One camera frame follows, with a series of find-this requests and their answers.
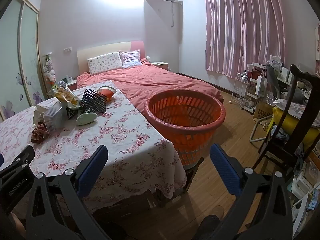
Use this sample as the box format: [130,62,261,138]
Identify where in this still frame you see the white paper bag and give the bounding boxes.
[255,76,268,97]

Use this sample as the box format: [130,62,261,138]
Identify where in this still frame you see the pink curtain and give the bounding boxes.
[203,0,287,78]

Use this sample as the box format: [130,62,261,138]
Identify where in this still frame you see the striped purple pillow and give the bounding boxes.
[119,49,142,68]

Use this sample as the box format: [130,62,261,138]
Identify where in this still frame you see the yellow cushion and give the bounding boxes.
[272,106,318,150]

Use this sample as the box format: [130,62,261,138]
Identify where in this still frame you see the white top nightstand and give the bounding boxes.
[151,61,170,72]

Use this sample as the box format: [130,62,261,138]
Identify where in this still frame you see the hanging plush toys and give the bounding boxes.
[41,55,57,84]

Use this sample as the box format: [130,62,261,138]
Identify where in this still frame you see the orange plastic laundry basket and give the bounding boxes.
[144,89,226,167]

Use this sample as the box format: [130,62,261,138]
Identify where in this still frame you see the blue tissue pack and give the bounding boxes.
[43,106,65,132]

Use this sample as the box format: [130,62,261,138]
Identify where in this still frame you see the bed with red duvet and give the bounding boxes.
[76,62,224,108]

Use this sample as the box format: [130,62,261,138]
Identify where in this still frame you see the grey office chair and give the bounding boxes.
[265,64,282,100]

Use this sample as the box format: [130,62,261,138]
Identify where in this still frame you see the brown patterned cloth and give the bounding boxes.
[30,122,49,144]

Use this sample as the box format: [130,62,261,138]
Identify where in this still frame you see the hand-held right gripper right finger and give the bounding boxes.
[209,143,293,240]

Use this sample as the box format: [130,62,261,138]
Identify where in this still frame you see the floral tablecloth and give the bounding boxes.
[0,80,187,214]

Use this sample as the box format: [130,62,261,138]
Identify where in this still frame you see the dark wooden chair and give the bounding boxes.
[252,64,320,178]

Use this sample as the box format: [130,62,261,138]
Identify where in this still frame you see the floral pillow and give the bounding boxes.
[87,51,123,76]

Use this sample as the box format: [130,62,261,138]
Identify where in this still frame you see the orange patterned garment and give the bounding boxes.
[49,86,79,105]

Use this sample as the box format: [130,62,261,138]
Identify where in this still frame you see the red white paper cup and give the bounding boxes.
[96,86,117,103]

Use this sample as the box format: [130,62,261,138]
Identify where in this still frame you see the brown paper bag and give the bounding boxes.
[252,100,274,123]

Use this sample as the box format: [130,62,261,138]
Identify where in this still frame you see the beige pink headboard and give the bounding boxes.
[77,41,145,75]

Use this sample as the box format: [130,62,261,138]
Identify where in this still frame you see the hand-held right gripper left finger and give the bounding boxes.
[26,144,109,240]

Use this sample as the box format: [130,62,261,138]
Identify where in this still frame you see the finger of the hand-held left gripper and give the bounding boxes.
[0,144,35,179]

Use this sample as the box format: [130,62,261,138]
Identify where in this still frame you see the black polka-dot bag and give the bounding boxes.
[79,89,108,114]

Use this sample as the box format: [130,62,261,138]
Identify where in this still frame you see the dark green cup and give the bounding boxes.
[66,105,80,119]

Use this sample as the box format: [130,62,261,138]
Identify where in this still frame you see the white wire rack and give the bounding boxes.
[231,72,250,104]

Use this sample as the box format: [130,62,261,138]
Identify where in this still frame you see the glass sliding wardrobe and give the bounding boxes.
[0,0,48,123]

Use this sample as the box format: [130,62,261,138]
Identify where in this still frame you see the white shelf cart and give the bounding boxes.
[246,62,269,112]

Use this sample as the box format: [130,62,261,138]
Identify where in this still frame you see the white cloth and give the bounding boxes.
[32,102,59,125]

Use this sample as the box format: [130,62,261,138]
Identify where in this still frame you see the red nightstand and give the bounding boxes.
[59,79,78,91]

